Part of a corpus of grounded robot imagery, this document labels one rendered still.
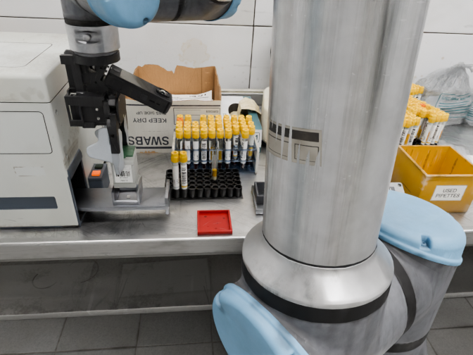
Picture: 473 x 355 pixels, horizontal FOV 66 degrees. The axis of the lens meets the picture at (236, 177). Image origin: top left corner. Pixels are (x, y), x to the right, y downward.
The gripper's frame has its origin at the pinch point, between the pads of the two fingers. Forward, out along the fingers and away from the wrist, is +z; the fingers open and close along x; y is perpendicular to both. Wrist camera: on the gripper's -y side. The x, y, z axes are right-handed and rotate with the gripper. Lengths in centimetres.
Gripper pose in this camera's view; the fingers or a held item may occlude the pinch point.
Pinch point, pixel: (124, 160)
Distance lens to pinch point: 71.9
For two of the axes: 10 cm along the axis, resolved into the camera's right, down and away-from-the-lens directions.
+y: -9.9, 0.1, -1.1
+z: -0.5, 8.4, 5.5
